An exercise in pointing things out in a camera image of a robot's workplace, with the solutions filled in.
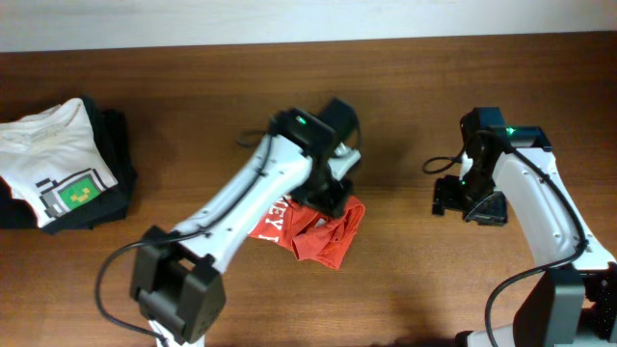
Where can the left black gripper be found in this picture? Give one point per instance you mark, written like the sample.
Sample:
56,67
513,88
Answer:
331,199

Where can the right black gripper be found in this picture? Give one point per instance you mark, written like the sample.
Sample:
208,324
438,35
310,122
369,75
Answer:
446,197

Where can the orange printed t-shirt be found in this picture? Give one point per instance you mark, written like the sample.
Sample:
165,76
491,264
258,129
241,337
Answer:
308,234

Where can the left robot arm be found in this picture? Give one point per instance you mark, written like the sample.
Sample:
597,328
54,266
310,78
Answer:
178,275

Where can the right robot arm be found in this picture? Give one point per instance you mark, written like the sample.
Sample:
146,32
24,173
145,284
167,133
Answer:
573,302

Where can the black folded garment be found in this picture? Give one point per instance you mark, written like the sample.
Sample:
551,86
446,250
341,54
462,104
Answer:
111,139

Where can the white folded pixel-print t-shirt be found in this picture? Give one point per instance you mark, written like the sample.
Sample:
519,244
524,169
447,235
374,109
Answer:
51,161

